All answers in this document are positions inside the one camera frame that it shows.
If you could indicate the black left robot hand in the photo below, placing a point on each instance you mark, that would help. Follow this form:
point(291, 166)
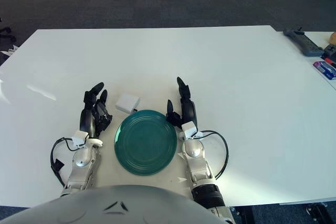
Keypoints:
point(88, 121)

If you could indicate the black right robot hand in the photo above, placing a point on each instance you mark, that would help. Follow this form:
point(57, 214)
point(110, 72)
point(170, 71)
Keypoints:
point(189, 111)

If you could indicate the white charger block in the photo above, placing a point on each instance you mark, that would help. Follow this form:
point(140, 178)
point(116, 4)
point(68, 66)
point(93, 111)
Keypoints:
point(126, 102)

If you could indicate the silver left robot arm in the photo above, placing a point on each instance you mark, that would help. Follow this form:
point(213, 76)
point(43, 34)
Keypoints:
point(81, 159)

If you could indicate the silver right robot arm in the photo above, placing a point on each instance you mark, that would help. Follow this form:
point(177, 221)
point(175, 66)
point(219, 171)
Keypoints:
point(195, 153)

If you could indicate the green round plate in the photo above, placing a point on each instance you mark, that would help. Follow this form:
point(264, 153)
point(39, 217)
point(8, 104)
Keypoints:
point(145, 142)

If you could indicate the grey robot torso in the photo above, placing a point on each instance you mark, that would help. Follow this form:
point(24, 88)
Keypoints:
point(105, 208)

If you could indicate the white papers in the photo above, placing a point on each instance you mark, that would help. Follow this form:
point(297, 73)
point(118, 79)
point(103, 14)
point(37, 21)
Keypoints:
point(10, 51)

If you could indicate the dark grey power strip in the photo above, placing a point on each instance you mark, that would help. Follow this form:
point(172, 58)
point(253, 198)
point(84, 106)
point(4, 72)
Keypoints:
point(304, 43)

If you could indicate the blue tissue packet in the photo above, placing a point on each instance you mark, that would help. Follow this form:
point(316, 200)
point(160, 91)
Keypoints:
point(326, 68)

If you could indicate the red black marker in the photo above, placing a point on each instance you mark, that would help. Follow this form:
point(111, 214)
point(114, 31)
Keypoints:
point(329, 61)

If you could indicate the small black device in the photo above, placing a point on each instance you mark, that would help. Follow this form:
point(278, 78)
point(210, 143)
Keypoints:
point(331, 50)

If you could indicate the tan round object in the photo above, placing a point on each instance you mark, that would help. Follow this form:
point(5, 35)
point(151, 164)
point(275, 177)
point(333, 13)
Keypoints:
point(333, 37)

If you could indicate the black table leg frame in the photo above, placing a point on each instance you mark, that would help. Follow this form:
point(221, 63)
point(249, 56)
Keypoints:
point(319, 212)
point(244, 214)

